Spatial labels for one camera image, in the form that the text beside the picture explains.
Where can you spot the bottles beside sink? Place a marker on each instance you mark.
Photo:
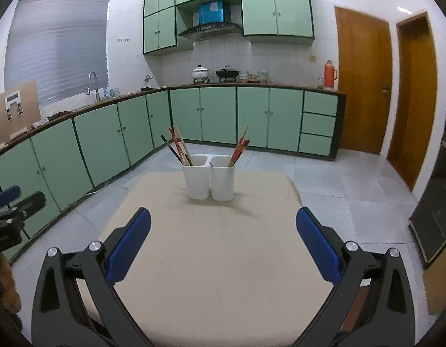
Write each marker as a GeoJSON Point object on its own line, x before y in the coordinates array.
{"type": "Point", "coordinates": [111, 92]}

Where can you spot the dark chopstick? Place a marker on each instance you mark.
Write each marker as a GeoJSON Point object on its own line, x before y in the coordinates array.
{"type": "Point", "coordinates": [170, 148]}

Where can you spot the green base cabinets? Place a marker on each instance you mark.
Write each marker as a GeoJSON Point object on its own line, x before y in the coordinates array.
{"type": "Point", "coordinates": [215, 115]}

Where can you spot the brown cardboard box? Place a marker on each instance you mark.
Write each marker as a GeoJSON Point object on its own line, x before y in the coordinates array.
{"type": "Point", "coordinates": [441, 282]}

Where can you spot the red patterned chopstick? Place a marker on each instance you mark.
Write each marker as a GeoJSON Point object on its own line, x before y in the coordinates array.
{"type": "Point", "coordinates": [241, 151]}
{"type": "Point", "coordinates": [182, 151]}
{"type": "Point", "coordinates": [236, 153]}
{"type": "Point", "coordinates": [176, 146]}

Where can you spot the grey window blind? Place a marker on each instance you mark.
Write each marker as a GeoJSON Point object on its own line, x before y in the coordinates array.
{"type": "Point", "coordinates": [56, 47]}

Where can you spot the person's left hand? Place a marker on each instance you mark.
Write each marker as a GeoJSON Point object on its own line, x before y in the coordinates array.
{"type": "Point", "coordinates": [6, 289]}

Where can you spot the orange thermos flask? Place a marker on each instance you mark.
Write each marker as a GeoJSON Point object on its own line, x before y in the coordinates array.
{"type": "Point", "coordinates": [330, 74]}

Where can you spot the white bracket on cardboard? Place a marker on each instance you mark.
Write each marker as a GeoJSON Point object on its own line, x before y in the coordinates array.
{"type": "Point", "coordinates": [13, 103]}

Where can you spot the dark glass-front cabinet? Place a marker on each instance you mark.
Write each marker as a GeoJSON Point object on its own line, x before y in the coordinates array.
{"type": "Point", "coordinates": [438, 206]}

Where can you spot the black wok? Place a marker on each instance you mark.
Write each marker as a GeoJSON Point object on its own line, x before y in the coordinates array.
{"type": "Point", "coordinates": [227, 74]}

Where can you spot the white twin utensil holder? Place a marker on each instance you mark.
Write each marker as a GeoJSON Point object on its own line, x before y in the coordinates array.
{"type": "Point", "coordinates": [197, 180]}

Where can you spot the light wooden chopstick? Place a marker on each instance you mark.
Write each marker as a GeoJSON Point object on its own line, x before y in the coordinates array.
{"type": "Point", "coordinates": [183, 144]}
{"type": "Point", "coordinates": [241, 142]}

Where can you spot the blue film covered hood chimney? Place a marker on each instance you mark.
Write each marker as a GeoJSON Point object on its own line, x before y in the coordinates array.
{"type": "Point", "coordinates": [212, 12]}

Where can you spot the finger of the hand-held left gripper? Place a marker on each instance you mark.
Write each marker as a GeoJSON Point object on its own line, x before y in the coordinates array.
{"type": "Point", "coordinates": [6, 195]}
{"type": "Point", "coordinates": [31, 202]}

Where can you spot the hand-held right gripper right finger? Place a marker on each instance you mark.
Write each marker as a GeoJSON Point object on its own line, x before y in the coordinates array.
{"type": "Point", "coordinates": [317, 245]}

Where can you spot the black range hood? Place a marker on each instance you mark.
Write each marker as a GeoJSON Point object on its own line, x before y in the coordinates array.
{"type": "Point", "coordinates": [210, 30]}

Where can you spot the green wall cabinets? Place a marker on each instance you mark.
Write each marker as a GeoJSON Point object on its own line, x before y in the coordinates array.
{"type": "Point", "coordinates": [273, 11]}

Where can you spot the small clear bottle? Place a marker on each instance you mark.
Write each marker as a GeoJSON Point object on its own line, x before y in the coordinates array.
{"type": "Point", "coordinates": [320, 84]}

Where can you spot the glass jars on counter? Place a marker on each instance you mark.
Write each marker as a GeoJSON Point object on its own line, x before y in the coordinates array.
{"type": "Point", "coordinates": [259, 77]}

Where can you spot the chrome kitchen faucet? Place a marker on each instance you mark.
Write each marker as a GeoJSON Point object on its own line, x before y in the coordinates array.
{"type": "Point", "coordinates": [91, 79]}

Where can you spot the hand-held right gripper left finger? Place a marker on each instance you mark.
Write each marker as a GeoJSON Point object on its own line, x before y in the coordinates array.
{"type": "Point", "coordinates": [130, 245]}

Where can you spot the plain wooden door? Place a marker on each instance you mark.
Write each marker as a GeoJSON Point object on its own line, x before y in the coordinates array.
{"type": "Point", "coordinates": [414, 97]}

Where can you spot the white cooking pot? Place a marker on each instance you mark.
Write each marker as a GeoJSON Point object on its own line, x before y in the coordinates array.
{"type": "Point", "coordinates": [200, 74]}

